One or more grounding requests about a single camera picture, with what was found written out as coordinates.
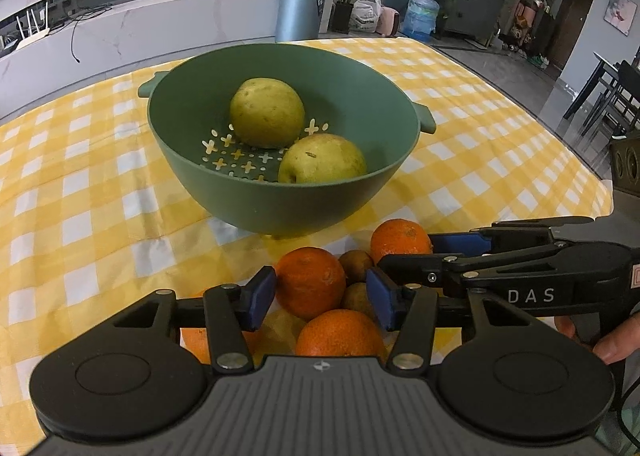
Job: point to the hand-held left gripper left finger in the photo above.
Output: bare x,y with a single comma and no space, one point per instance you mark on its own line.
260,297

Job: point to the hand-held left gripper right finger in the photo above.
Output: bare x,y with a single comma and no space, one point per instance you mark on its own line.
382,301

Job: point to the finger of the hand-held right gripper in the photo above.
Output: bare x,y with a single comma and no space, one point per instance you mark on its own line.
452,242
425,268

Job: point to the brown kiwi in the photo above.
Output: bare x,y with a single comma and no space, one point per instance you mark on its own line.
356,265
357,302

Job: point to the orange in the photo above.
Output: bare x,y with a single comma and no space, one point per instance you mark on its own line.
340,336
310,281
400,241
195,343

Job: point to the green colander bowl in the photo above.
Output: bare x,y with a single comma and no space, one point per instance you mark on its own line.
225,196

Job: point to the person's right hand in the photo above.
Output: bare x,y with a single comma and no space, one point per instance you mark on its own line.
617,346

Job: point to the yellow-green pear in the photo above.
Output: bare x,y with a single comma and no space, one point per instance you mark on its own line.
325,158
267,113

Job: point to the black dining chair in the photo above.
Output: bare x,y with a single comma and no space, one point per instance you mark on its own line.
612,95

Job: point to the yellow checked tablecloth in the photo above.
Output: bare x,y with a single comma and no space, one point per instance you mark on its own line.
75,186

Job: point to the blue water jug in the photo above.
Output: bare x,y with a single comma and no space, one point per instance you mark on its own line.
421,15

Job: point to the pink stool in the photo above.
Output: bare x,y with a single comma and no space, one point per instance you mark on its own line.
389,20

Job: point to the white plastic bag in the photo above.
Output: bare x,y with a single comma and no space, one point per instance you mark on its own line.
365,15

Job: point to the grey-blue trash can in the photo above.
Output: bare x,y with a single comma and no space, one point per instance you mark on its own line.
300,10

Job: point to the marble television console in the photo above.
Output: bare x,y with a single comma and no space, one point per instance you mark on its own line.
150,30

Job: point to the white router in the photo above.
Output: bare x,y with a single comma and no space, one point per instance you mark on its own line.
34,30

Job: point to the framed wall picture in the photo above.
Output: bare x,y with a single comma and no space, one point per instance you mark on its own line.
619,11

